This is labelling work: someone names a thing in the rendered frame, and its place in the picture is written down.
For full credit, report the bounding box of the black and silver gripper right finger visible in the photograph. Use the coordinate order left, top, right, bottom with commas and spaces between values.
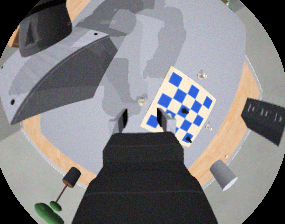
157, 108, 177, 135

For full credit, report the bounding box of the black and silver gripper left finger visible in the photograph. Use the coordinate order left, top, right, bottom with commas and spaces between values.
108, 108, 128, 137

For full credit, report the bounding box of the blue and cream chessboard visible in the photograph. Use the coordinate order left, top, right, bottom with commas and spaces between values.
140, 66, 216, 147

